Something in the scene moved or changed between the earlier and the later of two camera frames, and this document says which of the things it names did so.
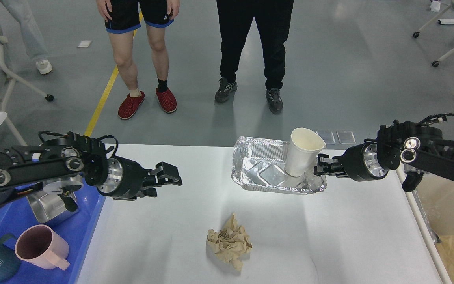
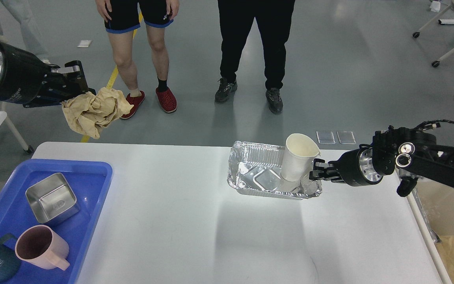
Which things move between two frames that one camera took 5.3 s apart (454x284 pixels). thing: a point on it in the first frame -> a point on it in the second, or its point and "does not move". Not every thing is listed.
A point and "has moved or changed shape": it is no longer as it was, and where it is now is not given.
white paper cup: x=304 y=146 has moved or changed shape
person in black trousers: x=236 y=18 does not move
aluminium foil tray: x=260 y=163 has moved or changed shape
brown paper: x=231 y=243 -> x=88 y=113
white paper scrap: x=84 y=43 does not move
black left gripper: x=125 y=179 -> x=4 y=72
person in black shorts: x=123 y=19 does not move
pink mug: x=38 y=245 does not move
